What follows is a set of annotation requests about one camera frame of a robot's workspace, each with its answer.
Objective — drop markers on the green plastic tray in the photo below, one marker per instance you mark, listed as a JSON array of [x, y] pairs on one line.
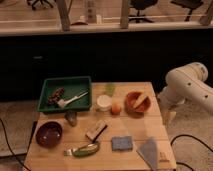
[[72, 86]]

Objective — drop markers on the wooden post middle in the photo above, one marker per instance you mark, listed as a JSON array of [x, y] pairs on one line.
[[124, 20]]

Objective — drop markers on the white and black eraser block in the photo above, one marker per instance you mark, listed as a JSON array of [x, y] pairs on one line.
[[96, 129]]

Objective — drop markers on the grey folded cloth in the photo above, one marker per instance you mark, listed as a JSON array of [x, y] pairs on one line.
[[148, 151]]

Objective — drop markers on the black office chair left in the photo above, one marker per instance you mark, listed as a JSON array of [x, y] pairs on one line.
[[43, 3]]

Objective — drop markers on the light green translucent item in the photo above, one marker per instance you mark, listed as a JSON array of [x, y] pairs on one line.
[[110, 89]]

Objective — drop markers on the white round container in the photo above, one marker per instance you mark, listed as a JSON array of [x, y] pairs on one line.
[[104, 102]]

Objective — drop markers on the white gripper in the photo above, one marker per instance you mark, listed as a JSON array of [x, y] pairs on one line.
[[168, 100]]

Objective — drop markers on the small metal cup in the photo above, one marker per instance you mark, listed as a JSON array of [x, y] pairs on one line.
[[71, 117]]

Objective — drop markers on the wooden post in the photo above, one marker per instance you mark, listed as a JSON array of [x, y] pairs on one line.
[[124, 20], [64, 17]]

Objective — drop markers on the wooden post left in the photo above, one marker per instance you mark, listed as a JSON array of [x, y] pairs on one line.
[[64, 17]]

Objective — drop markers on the yellow banana piece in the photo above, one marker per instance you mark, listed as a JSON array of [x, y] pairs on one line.
[[140, 99]]

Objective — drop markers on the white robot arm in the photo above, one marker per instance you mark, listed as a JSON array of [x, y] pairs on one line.
[[185, 83]]

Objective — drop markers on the purple bowl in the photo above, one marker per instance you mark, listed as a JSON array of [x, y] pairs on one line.
[[49, 134]]

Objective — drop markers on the white dish brush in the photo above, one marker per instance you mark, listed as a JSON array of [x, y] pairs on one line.
[[63, 103]]

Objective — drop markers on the orange fruit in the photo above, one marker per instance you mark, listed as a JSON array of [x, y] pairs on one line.
[[115, 109]]

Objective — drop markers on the black office chair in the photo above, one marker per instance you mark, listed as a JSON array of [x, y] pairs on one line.
[[190, 4], [140, 5], [43, 3]]

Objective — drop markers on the black office chair right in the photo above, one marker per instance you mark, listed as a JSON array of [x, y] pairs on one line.
[[190, 4]]

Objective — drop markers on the blue sponge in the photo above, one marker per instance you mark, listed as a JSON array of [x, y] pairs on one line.
[[122, 143]]

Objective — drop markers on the orange bowl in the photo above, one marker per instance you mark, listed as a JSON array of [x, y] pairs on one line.
[[130, 99]]

